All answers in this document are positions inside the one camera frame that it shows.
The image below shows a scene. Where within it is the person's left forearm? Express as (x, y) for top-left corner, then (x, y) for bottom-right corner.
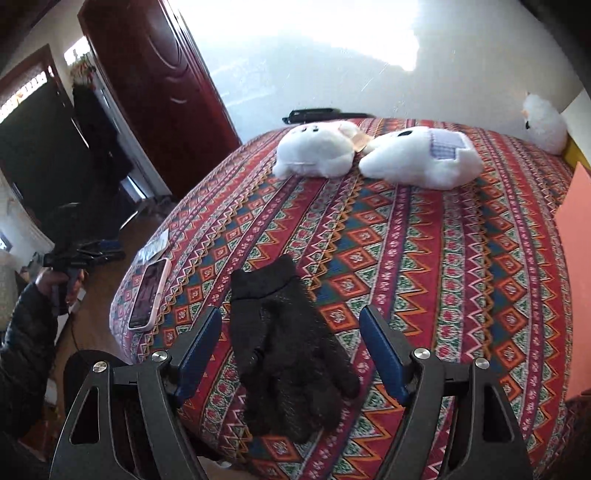
(0, 281), (59, 437)

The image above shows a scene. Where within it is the black slim object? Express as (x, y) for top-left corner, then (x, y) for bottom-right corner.
(283, 108), (371, 125)

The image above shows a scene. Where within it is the white plush with checked patch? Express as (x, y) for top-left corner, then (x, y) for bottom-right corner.
(359, 126), (484, 190)

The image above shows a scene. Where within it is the fluffy white plush toy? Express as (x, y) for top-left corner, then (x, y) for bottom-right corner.
(521, 92), (568, 156)

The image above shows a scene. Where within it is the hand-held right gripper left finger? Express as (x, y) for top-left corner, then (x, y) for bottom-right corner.
(50, 305), (223, 480)

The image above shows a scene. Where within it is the salmon pink box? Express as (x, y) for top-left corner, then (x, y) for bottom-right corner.
(556, 162), (591, 403)

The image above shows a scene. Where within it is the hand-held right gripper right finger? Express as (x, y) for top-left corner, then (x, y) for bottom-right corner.
(359, 304), (528, 480)

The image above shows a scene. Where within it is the patterned woven tablecloth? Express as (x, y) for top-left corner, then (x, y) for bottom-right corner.
(108, 117), (591, 480)

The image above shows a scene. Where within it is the person's left hand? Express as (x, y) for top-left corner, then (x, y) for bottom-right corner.
(35, 270), (86, 306)

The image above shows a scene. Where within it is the clear plastic packet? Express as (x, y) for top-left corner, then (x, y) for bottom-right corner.
(137, 228), (170, 265)

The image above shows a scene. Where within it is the dark red wooden door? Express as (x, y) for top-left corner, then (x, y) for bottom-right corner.
(77, 0), (242, 200)

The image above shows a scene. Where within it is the yellow and white box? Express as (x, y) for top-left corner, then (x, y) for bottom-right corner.
(563, 87), (591, 169)

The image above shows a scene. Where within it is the smartphone in pink case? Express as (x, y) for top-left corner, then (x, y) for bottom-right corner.
(128, 257), (171, 330)

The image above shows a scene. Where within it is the black knit glove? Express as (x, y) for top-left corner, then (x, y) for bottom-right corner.
(229, 254), (361, 445)

